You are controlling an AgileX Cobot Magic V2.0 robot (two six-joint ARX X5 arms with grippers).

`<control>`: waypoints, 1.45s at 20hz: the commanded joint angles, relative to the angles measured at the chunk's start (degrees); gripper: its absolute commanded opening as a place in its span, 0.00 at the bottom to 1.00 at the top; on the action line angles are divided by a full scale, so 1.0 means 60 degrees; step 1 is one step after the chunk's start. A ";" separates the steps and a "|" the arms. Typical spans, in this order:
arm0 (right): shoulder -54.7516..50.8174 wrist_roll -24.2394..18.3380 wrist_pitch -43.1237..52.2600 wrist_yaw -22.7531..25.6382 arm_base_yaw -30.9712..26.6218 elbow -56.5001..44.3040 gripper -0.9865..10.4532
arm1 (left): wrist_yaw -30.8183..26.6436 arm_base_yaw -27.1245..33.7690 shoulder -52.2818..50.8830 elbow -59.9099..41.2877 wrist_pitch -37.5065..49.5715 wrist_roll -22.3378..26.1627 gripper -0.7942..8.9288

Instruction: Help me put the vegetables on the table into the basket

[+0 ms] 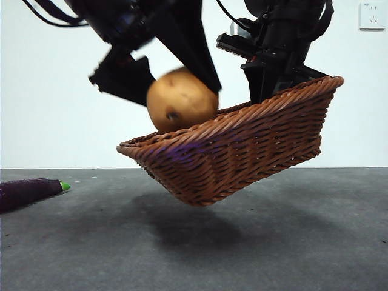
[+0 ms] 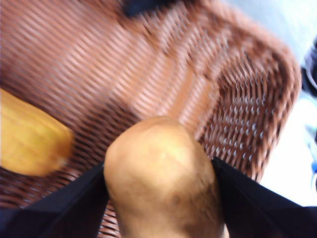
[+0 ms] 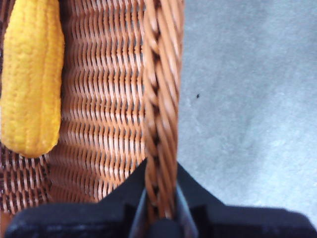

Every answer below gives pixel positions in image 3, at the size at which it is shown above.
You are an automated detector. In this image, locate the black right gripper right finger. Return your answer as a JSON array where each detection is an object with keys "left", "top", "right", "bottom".
[{"left": 176, "top": 162, "right": 317, "bottom": 238}]

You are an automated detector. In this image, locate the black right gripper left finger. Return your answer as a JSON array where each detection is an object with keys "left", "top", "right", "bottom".
[{"left": 4, "top": 159, "right": 149, "bottom": 238}]

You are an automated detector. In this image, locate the brown wicker basket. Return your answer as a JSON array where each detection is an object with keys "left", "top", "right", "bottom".
[{"left": 0, "top": 0, "right": 186, "bottom": 224}]

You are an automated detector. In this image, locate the yellow corn cob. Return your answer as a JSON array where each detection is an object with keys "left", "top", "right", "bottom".
[{"left": 0, "top": 0, "right": 65, "bottom": 159}]

